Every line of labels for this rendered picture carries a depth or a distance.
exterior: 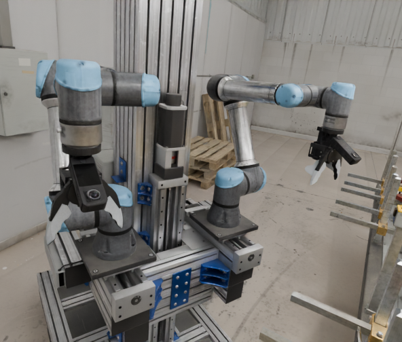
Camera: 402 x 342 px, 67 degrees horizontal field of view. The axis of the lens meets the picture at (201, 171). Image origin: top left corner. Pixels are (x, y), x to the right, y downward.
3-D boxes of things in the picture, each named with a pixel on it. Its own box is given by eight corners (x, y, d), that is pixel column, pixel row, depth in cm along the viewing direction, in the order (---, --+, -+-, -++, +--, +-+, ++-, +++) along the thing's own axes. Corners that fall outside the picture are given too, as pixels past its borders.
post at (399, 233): (364, 313, 136) (396, 225, 121) (365, 306, 140) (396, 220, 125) (376, 317, 134) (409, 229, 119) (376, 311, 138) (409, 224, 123)
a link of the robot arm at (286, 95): (195, 72, 127) (297, 77, 92) (213, 73, 134) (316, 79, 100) (193, 100, 130) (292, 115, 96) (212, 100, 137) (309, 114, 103)
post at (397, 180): (372, 245, 198) (395, 176, 182) (373, 242, 201) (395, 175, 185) (378, 247, 196) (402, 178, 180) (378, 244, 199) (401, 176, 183)
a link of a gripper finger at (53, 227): (45, 233, 64) (70, 196, 64) (49, 248, 59) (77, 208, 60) (30, 228, 62) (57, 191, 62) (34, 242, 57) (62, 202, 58)
